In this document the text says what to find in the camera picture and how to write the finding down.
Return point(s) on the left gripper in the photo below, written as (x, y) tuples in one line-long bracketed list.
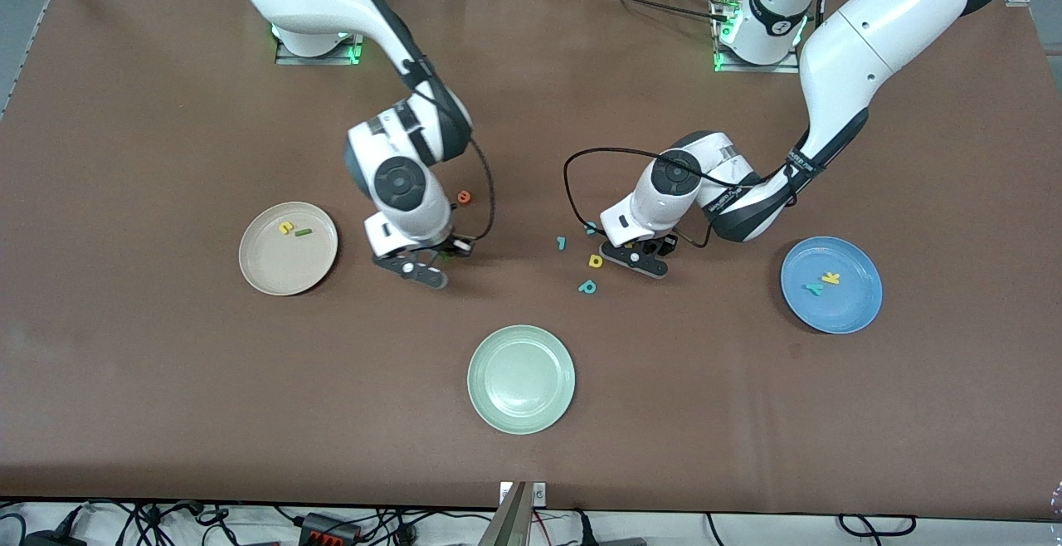
[(661, 244)]

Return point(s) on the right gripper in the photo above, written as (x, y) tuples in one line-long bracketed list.
[(453, 245)]

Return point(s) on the teal letter y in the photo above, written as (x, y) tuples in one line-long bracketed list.
[(814, 288)]

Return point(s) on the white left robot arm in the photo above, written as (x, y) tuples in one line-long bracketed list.
[(879, 31)]

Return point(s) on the teal letter p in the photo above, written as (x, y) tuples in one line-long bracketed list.
[(587, 285)]

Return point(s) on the pale green plate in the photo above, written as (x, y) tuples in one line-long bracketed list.
[(521, 379)]

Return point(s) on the beige brown plate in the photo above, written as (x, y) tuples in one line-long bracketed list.
[(288, 268)]

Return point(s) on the blue plate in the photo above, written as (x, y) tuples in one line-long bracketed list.
[(838, 309)]

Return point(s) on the black power plug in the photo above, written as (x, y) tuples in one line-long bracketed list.
[(585, 529)]

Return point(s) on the black orange power strip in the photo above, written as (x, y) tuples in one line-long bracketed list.
[(328, 529)]

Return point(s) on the brown table mat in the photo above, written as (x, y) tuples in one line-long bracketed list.
[(166, 405)]

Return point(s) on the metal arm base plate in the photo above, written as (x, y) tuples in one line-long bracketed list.
[(755, 68), (332, 59)]

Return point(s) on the small white bracket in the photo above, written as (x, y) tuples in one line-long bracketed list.
[(539, 494)]

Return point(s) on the aluminium camera stand profile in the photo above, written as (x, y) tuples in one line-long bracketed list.
[(508, 525)]

